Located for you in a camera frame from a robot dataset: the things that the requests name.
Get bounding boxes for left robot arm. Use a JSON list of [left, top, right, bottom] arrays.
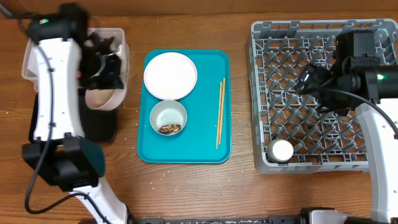
[[22, 3, 134, 223]]

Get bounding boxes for grey bowl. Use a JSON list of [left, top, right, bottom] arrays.
[[149, 100, 187, 136]]

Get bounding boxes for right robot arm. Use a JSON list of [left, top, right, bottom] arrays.
[[294, 30, 397, 223]]

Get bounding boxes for food scraps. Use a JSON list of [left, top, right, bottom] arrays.
[[158, 124, 181, 134]]

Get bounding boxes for black tray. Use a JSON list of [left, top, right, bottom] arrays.
[[28, 90, 118, 145]]

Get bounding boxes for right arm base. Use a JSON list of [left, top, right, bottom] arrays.
[[300, 207, 356, 224]]

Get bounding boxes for right wooden chopstick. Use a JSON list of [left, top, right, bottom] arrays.
[[218, 78, 226, 145]]

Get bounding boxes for grey dishwasher rack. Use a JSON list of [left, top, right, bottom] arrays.
[[247, 19, 397, 174]]

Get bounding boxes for clear plastic bin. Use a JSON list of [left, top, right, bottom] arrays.
[[21, 28, 129, 92]]

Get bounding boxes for teal serving tray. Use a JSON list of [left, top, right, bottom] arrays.
[[137, 49, 232, 164]]

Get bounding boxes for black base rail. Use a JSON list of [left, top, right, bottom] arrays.
[[127, 215, 304, 224]]

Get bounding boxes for pink bowl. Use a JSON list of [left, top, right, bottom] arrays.
[[85, 88, 127, 111]]

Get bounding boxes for small white cup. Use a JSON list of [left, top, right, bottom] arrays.
[[267, 139, 294, 163]]

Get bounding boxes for large white plate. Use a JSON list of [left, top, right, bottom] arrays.
[[144, 52, 198, 100]]

